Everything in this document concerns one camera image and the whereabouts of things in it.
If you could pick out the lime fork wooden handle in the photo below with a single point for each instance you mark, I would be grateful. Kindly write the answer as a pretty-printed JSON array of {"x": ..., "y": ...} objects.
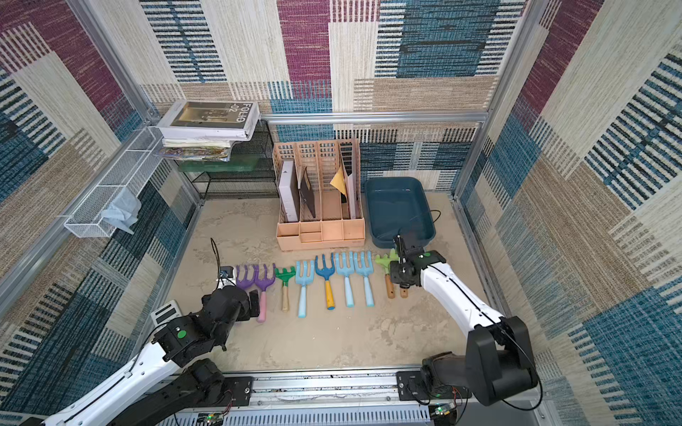
[{"x": 385, "y": 262}]

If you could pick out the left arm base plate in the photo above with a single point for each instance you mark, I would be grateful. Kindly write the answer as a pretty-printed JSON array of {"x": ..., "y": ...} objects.
[{"x": 236, "y": 391}]

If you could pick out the white calculator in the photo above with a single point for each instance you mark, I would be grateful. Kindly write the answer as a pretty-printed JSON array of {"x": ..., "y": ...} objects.
[{"x": 166, "y": 312}]

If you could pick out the large light blue rake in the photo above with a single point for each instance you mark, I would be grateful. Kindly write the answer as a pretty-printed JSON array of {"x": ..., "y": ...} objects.
[{"x": 304, "y": 277}]

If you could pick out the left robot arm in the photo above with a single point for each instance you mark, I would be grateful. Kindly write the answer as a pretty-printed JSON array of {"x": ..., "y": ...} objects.
[{"x": 171, "y": 372}]

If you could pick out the blue tool yellow handle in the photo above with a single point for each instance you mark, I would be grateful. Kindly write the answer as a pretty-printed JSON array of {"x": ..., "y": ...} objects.
[{"x": 326, "y": 272}]

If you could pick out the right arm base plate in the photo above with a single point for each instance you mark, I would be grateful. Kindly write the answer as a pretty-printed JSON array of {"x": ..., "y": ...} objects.
[{"x": 411, "y": 387}]

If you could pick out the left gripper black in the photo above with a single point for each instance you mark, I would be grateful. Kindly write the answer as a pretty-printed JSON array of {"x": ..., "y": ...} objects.
[{"x": 246, "y": 311}]

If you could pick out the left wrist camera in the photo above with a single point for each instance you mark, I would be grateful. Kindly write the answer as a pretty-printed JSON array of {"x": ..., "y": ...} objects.
[{"x": 225, "y": 277}]

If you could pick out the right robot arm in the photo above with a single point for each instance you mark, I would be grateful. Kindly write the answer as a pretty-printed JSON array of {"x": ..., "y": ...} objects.
[{"x": 498, "y": 363}]

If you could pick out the teal plastic storage box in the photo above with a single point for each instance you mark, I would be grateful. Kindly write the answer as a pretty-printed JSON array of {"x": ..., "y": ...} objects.
[{"x": 398, "y": 205}]

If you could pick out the stack of magazines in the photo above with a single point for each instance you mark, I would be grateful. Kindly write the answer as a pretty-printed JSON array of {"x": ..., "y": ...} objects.
[{"x": 196, "y": 150}]

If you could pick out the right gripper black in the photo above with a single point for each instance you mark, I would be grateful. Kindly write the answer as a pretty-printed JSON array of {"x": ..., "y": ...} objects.
[{"x": 402, "y": 260}]

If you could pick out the white folio book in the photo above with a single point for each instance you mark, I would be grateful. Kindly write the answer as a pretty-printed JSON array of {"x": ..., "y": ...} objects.
[{"x": 210, "y": 120}]

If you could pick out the crumpled plastic bag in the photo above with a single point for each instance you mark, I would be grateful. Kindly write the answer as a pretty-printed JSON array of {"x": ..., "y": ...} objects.
[{"x": 123, "y": 211}]

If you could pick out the light blue fork white handle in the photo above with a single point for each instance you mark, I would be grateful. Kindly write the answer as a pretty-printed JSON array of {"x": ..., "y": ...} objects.
[{"x": 364, "y": 266}]

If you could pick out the light blue rake white handle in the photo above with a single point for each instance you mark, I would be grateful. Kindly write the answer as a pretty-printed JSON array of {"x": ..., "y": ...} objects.
[{"x": 345, "y": 267}]

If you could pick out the dark navy notebook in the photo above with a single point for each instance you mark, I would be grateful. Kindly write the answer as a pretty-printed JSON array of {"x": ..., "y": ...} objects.
[{"x": 306, "y": 192}]

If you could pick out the yellow paper folder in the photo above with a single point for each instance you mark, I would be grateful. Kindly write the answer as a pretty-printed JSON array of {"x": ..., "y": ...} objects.
[{"x": 339, "y": 181}]

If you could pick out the green rake wooden handle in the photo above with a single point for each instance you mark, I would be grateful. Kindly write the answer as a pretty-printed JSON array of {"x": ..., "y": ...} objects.
[{"x": 285, "y": 275}]

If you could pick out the purple rake pink handle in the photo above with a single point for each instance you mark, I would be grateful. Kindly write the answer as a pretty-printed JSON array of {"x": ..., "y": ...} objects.
[
  {"x": 264, "y": 277},
  {"x": 245, "y": 275}
]

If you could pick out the pink plastic desk organizer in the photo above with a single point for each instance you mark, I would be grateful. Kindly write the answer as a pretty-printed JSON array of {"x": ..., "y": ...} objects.
[{"x": 332, "y": 228}]

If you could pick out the black mesh shelf rack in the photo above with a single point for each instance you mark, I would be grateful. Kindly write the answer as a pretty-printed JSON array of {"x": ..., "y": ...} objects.
[{"x": 259, "y": 183}]

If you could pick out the white grey book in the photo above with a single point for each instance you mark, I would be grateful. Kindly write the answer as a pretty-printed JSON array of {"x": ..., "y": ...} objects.
[{"x": 288, "y": 191}]

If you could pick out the green folder on shelf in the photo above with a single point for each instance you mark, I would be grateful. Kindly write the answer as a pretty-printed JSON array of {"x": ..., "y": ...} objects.
[{"x": 240, "y": 164}]

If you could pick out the white wire wall basket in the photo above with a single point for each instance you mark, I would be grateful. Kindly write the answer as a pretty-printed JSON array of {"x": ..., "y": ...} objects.
[{"x": 129, "y": 171}]

